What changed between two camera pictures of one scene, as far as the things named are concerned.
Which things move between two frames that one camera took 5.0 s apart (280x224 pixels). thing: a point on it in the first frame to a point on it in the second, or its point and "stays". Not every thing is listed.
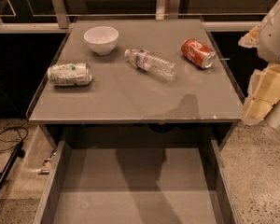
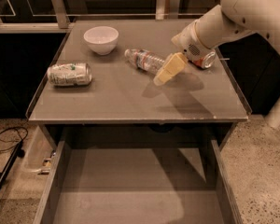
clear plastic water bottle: [152, 63] stays
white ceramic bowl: [102, 39] stays
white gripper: [275, 37] to [189, 44]
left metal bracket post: [60, 7] stays
